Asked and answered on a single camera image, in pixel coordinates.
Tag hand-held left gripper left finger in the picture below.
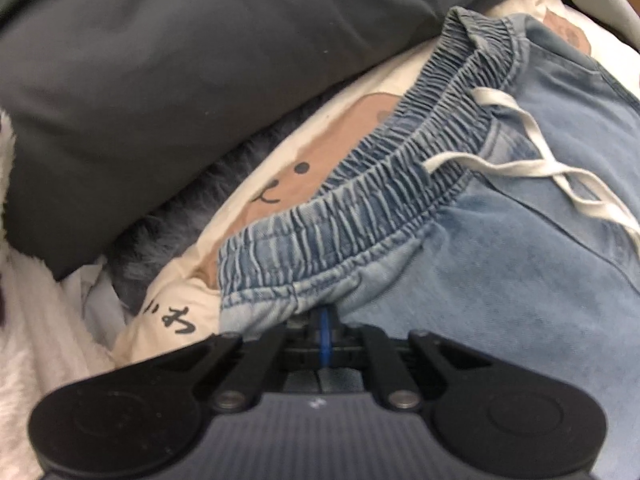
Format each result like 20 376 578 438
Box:
165 308 325 410

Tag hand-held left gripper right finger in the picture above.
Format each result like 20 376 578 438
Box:
326 310 481 408

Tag blue denim pants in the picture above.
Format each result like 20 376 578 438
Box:
217 6 640 480

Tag grey-blue fuzzy blanket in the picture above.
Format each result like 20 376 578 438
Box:
107 92 343 313

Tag cream printed bed sheet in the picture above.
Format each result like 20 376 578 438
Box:
112 0 596 367

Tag white fluffy dotted blanket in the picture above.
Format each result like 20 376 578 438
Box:
0 110 117 480

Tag dark grey pillow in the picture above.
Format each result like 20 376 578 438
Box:
0 0 542 281

